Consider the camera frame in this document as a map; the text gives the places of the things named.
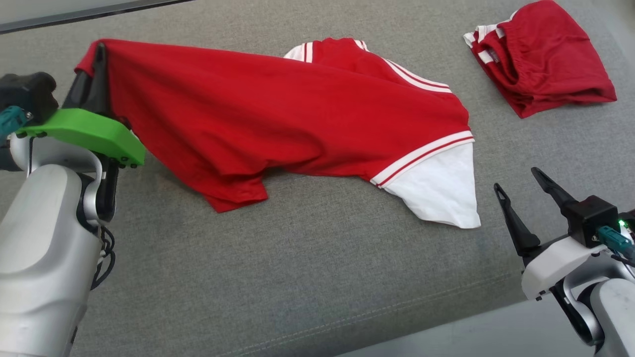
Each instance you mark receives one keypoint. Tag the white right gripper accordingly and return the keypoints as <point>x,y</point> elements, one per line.
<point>555,265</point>

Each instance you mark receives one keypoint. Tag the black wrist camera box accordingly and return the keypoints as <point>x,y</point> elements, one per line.
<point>27,94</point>
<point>590,218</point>

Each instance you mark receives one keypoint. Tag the red shirt with white sleeves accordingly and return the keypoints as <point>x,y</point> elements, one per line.
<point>278,114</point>

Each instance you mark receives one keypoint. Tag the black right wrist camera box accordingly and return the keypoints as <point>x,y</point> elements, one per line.
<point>590,218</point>

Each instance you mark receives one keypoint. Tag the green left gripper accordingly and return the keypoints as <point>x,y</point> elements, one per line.
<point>94,131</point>

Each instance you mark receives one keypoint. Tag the red shorts with white stripe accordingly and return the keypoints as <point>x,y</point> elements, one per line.
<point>545,54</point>

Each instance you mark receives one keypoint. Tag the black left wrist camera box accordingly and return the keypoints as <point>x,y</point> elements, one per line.
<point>27,94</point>

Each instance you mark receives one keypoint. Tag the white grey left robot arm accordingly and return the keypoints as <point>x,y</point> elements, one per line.
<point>44,248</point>

